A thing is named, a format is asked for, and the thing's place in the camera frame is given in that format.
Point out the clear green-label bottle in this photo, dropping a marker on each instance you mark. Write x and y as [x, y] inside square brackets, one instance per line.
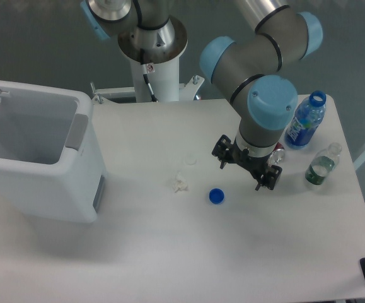
[324, 162]

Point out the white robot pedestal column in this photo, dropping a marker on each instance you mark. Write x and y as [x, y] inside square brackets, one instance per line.
[153, 56]

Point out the white metal table frame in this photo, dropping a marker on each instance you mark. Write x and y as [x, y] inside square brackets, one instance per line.
[186, 91]

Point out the white trash can body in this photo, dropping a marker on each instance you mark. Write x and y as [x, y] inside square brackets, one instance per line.
[51, 165]

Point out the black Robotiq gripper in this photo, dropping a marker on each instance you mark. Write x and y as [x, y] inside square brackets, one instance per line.
[265, 175]

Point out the crushed red soda can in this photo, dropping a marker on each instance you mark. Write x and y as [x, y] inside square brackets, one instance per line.
[278, 154]

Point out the white translucent bottle cap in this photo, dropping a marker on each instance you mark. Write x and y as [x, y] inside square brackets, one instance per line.
[190, 159]

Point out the crumpled white paper scrap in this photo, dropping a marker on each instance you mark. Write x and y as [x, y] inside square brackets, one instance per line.
[179, 183]

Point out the blue bottle cap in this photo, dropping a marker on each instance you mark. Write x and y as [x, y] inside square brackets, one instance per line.
[216, 196]

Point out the blue plastic drink bottle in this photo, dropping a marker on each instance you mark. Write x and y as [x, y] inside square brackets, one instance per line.
[307, 118]

